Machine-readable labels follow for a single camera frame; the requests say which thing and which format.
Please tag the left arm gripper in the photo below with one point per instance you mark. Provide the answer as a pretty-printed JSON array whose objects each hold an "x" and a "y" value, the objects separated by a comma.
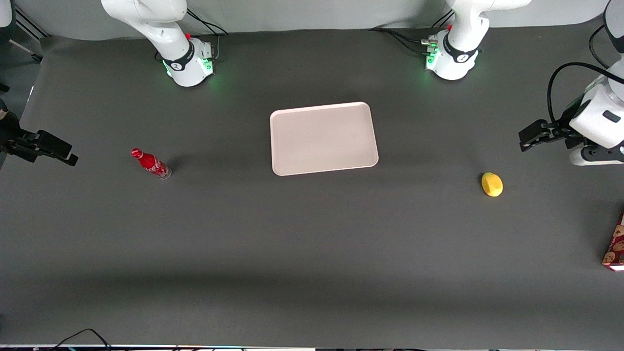
[{"x": 561, "y": 130}]

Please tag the right arm dark gripper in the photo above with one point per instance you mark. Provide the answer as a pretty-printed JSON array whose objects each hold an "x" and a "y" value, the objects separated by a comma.
[{"x": 10, "y": 138}]

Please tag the red tartan cookie box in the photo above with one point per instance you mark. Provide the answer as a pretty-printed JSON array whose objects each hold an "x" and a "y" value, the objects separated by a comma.
[{"x": 617, "y": 246}]

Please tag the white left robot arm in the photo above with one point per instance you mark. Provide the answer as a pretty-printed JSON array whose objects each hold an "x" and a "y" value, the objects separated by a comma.
[{"x": 458, "y": 53}]

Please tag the pale pink plastic tray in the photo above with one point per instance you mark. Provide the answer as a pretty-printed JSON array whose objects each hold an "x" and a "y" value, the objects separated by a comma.
[{"x": 324, "y": 139}]

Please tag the yellow lemon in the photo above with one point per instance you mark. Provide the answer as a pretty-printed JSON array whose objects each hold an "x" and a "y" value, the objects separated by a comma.
[{"x": 492, "y": 185}]

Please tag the red cola bottle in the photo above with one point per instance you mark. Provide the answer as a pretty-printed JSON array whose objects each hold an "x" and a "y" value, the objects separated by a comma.
[{"x": 151, "y": 164}]

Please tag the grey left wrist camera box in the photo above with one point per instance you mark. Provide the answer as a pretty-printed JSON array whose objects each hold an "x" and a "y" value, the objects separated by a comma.
[{"x": 592, "y": 155}]

